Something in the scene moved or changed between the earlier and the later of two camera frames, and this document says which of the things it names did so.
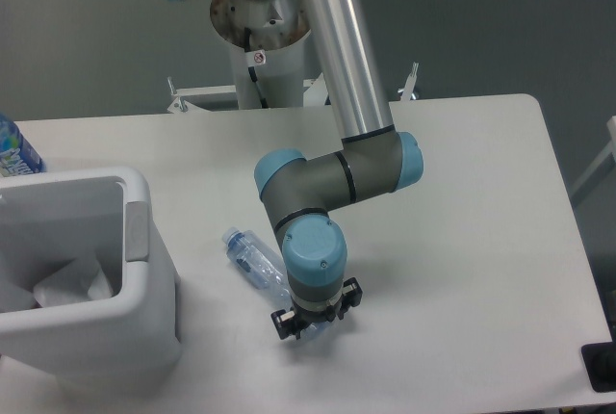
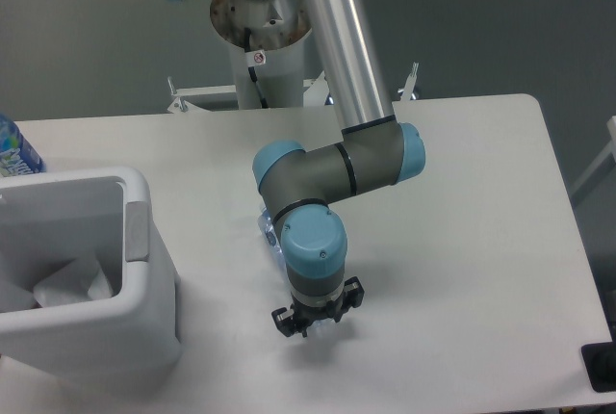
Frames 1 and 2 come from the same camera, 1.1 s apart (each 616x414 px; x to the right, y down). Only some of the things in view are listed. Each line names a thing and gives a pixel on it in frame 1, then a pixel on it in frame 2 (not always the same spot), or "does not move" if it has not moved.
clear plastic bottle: (261, 262) → (270, 232)
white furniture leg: (601, 160) does not move
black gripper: (292, 321) does not move
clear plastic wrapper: (82, 279) does not move
